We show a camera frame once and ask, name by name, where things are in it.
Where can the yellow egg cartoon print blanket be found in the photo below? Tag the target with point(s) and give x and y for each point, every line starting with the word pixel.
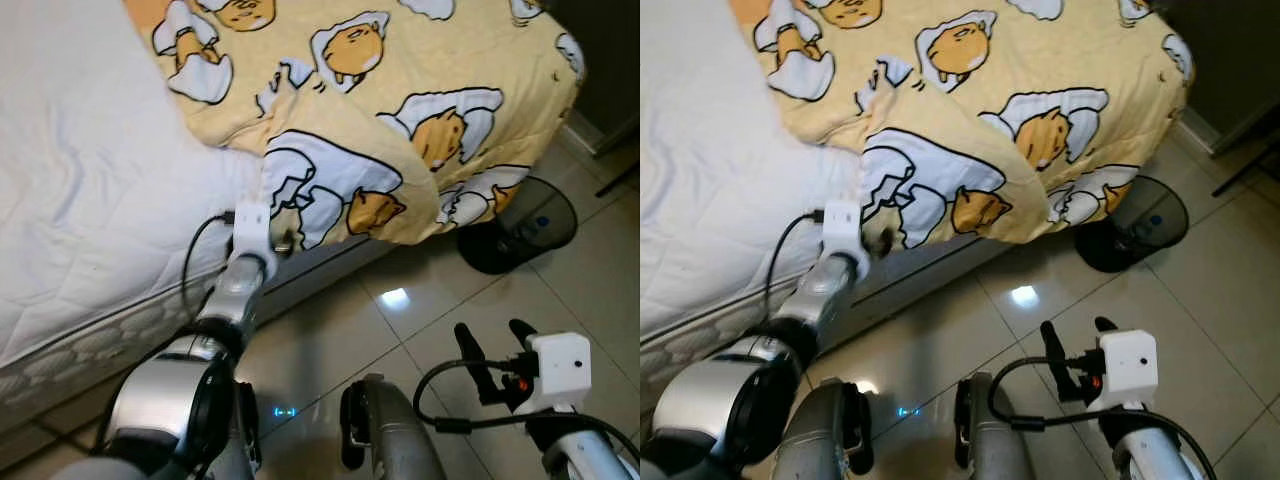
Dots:
pixel 1060 50
pixel 450 60

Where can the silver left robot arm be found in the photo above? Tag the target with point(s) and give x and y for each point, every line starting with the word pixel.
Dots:
pixel 160 400
pixel 720 400

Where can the black round fan base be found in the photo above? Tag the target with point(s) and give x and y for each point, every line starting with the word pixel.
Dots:
pixel 530 235
pixel 1145 230

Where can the grey right robot leg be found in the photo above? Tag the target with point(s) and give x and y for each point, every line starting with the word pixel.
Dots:
pixel 395 440
pixel 1000 440

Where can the grey robot leg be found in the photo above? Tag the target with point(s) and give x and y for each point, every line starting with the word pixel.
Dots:
pixel 395 440
pixel 1000 440
pixel 820 440
pixel 248 430

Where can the white quilted mattress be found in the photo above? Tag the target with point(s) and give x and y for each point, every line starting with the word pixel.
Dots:
pixel 720 170
pixel 90 180

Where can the grey left robot leg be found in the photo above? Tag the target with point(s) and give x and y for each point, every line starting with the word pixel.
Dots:
pixel 820 440
pixel 248 430

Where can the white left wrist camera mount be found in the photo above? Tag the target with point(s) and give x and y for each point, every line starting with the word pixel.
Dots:
pixel 252 228
pixel 842 225

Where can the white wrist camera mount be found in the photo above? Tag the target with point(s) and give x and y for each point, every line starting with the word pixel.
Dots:
pixel 1130 362
pixel 252 228
pixel 842 225
pixel 560 365

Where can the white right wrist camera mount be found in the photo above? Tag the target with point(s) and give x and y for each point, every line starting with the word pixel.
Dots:
pixel 1130 362
pixel 560 365

